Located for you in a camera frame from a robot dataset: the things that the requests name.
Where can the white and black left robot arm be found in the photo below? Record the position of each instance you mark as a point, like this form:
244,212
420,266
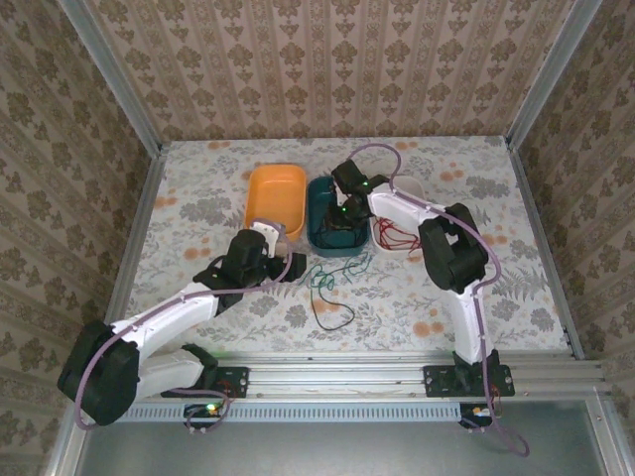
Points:
173,327

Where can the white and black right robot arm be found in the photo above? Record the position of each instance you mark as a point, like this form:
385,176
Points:
464,317

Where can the teal plastic tray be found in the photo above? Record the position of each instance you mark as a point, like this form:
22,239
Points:
322,203

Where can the white plastic tray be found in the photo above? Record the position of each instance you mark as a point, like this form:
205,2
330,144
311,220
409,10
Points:
412,186

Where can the orange plastic tray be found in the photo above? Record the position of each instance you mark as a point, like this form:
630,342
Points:
275,203

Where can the floral tablecloth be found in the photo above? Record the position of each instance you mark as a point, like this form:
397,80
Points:
397,307

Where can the aluminium front rail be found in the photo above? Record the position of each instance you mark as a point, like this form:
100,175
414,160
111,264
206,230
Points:
337,374

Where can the aluminium side rail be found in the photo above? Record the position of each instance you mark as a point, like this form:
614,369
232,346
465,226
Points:
546,248
131,258

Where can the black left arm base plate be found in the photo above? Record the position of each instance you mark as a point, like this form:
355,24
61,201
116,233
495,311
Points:
233,382

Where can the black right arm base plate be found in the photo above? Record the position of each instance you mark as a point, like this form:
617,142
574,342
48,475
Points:
439,381

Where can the aluminium frame post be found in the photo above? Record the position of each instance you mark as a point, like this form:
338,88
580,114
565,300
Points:
555,69
111,79

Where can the aluminium frame beam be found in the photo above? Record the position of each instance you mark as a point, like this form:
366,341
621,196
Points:
64,451
610,431

